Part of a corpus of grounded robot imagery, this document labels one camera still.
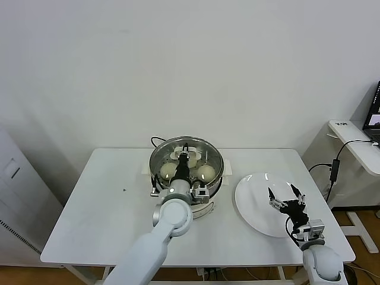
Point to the white steamed baozi bun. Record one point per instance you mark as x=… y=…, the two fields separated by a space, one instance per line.
x=167 y=171
x=193 y=162
x=206 y=173

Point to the white metal table frame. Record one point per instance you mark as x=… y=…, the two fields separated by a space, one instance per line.
x=280 y=273

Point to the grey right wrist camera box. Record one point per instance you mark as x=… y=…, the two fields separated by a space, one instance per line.
x=313 y=230

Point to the round glass pot lid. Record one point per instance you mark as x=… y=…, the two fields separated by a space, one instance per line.
x=207 y=154

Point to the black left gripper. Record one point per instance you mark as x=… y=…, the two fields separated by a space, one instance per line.
x=182 y=169

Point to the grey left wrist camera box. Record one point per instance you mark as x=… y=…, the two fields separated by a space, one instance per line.
x=201 y=193

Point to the cream electric cooker base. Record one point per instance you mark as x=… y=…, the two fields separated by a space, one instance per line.
x=227 y=170

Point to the grey metal cabinet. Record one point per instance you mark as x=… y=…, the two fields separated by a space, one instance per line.
x=17 y=178

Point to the white round plate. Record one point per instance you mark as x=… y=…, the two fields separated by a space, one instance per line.
x=252 y=202

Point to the stainless steel steamer basket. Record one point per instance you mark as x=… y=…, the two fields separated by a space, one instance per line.
x=216 y=186

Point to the white power strip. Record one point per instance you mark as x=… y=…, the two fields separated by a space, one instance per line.
x=207 y=270

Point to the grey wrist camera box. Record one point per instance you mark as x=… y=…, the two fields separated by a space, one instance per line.
x=201 y=193
x=313 y=230

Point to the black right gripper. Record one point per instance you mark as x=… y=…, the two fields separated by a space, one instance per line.
x=297 y=212

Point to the black laptop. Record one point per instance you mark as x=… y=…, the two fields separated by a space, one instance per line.
x=374 y=118

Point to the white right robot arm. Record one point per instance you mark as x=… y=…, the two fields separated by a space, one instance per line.
x=323 y=264

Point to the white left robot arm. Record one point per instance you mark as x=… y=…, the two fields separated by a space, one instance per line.
x=172 y=216

